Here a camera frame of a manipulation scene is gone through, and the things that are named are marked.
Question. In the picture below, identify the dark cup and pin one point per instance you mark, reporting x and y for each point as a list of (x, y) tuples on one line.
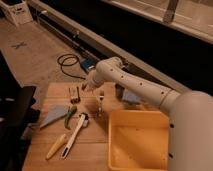
[(119, 91)]

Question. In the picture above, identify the metal window rail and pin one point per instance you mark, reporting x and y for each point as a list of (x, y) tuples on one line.
[(168, 41)]

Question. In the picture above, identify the blue power device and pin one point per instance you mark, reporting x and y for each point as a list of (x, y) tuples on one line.
[(87, 65)]

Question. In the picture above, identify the grey blue cloth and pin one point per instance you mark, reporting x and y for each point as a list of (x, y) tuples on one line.
[(55, 113)]

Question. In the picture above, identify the white storage crate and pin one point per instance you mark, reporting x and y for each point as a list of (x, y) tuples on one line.
[(18, 14)]

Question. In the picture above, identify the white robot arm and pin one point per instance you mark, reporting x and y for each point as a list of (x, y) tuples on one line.
[(190, 145)]

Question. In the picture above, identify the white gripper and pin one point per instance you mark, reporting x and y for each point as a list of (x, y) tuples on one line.
[(89, 84)]

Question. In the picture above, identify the silver metal fork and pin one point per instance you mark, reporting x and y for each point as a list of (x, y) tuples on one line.
[(100, 106)]

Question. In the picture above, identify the black chair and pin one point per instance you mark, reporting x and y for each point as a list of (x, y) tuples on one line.
[(16, 112)]

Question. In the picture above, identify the yellow plastic bin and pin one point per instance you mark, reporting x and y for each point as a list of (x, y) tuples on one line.
[(137, 141)]

